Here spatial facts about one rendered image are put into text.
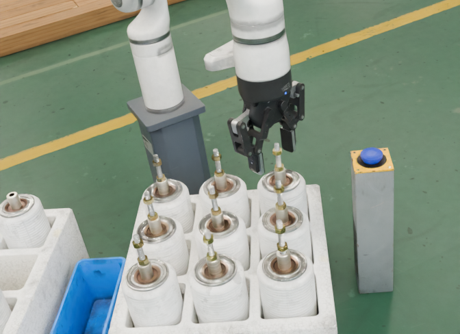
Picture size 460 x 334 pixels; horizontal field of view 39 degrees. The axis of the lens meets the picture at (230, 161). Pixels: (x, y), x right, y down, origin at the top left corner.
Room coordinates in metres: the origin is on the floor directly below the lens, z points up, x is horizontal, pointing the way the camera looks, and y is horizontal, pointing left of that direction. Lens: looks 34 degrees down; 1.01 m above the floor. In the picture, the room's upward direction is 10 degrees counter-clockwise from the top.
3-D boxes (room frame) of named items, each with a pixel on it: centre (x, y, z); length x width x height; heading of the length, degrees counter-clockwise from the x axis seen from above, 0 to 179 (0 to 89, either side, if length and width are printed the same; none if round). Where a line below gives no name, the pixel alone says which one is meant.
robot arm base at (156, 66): (1.33, 0.13, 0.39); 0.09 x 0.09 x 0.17; 21
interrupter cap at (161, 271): (0.82, 0.17, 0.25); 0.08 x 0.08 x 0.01
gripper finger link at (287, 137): (0.81, -0.09, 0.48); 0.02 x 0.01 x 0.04; 40
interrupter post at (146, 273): (0.82, 0.17, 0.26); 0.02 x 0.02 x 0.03
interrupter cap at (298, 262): (0.78, -0.06, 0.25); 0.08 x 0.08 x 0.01
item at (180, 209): (1.05, 0.14, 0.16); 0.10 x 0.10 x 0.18
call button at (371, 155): (0.95, -0.26, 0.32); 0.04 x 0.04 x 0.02
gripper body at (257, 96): (0.79, -0.07, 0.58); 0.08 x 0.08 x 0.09
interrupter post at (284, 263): (0.78, -0.06, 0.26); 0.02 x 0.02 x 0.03
